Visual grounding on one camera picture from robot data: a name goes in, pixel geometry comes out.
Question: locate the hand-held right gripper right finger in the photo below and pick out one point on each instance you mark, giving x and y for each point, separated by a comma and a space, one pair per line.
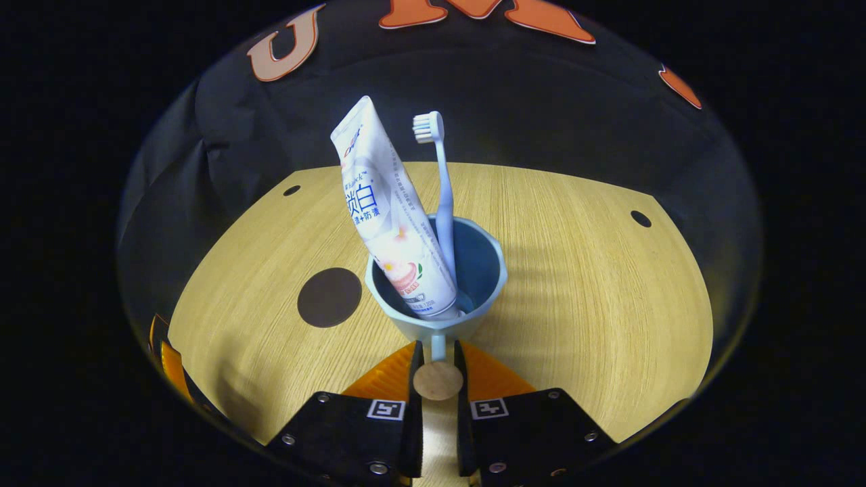
463, 433

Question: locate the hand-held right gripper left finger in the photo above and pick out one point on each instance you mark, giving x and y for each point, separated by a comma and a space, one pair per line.
414, 433

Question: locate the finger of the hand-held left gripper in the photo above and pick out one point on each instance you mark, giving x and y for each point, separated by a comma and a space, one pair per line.
157, 335
176, 372

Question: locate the dark brown round coaster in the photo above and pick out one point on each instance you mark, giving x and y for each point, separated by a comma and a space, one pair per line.
329, 297

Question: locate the light blue cup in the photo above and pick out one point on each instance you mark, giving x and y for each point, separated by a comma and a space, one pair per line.
480, 270

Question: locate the white toothpaste tube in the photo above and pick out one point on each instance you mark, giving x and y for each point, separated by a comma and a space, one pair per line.
385, 210

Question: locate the light blue toothbrush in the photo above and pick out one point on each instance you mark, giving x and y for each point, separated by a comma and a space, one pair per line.
444, 203

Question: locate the black backdrop cloth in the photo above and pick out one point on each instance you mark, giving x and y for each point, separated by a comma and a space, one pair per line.
528, 101

